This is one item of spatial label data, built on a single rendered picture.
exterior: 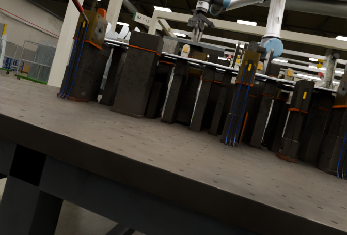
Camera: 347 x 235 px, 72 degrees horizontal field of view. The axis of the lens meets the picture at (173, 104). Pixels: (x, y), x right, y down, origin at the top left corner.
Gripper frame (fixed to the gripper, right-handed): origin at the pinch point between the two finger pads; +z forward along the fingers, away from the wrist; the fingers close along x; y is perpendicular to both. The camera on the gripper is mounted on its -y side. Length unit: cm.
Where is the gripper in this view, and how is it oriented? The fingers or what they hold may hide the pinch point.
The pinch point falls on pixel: (195, 42)
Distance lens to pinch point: 150.6
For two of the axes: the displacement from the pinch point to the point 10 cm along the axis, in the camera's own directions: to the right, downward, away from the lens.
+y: -8.4, -2.2, 5.0
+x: -4.9, -1.2, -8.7
